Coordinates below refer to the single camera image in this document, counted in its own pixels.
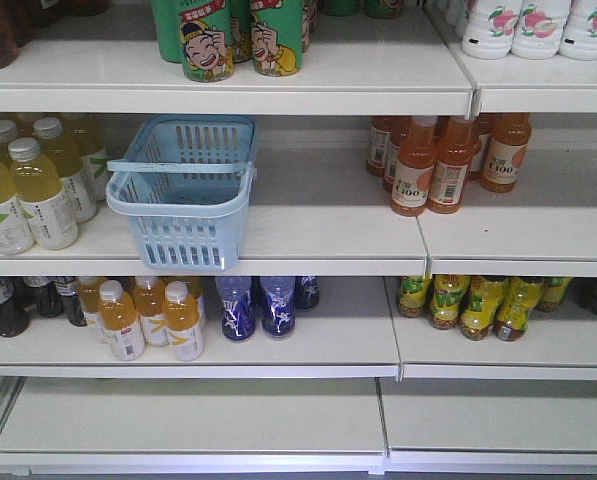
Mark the green cartoon tea can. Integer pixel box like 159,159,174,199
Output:
249,0,303,77
176,0,234,83

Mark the yellow lemon tea bottle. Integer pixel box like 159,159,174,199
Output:
459,275,509,341
397,276,432,318
430,274,471,330
493,276,545,342
536,277,573,312

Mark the blue sports drink bottle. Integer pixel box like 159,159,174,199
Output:
260,276,295,339
215,276,256,341
294,276,320,310

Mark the white metal shelf unit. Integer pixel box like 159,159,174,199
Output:
0,1,597,479

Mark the dark tea bottle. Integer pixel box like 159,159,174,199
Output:
23,276,64,318
53,276,87,327
0,276,29,337

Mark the orange juice bottle t100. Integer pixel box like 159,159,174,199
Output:
426,116,475,214
479,112,532,193
390,116,438,217

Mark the light blue plastic basket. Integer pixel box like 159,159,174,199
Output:
106,114,258,272

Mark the white peach drink bottle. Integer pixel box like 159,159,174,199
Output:
558,0,597,61
511,0,571,60
462,0,522,60

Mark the yellow juice bottle white label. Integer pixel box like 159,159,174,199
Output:
99,280,146,361
78,276,107,343
132,276,169,347
163,281,204,361

